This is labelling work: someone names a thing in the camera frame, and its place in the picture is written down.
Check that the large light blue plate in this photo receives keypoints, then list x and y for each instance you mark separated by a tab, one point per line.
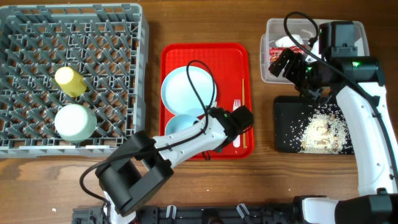
178	96

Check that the black plastic tray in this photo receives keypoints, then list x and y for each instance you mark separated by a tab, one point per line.
286	109

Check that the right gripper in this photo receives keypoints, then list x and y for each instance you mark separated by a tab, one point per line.
296	61

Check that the small light blue bowl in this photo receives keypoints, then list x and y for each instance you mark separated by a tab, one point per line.
180	122

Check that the red snack wrapper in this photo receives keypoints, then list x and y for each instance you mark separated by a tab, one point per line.
274	52

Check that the white plastic fork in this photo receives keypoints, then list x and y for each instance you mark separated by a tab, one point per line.
236	142

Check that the light green bowl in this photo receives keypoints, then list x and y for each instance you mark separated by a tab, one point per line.
75	123

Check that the white napkin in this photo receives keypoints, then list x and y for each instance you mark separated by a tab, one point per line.
287	42

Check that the wooden chopstick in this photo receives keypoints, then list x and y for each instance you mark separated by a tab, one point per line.
243	102

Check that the grey dishwasher rack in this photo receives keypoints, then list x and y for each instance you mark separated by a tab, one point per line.
105	43

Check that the clear plastic bin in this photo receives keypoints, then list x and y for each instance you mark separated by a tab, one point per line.
303	28

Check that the red plastic tray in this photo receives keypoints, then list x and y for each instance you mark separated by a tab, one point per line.
229	65

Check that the yellow plastic cup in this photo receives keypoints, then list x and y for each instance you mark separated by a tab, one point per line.
70	81

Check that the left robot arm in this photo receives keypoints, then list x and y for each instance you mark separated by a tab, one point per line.
137	170

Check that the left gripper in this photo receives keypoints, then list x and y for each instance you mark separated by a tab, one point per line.
220	149

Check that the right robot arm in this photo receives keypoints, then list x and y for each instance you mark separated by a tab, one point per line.
358	86

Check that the leftover rice with scraps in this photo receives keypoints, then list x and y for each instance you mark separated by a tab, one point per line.
321	131

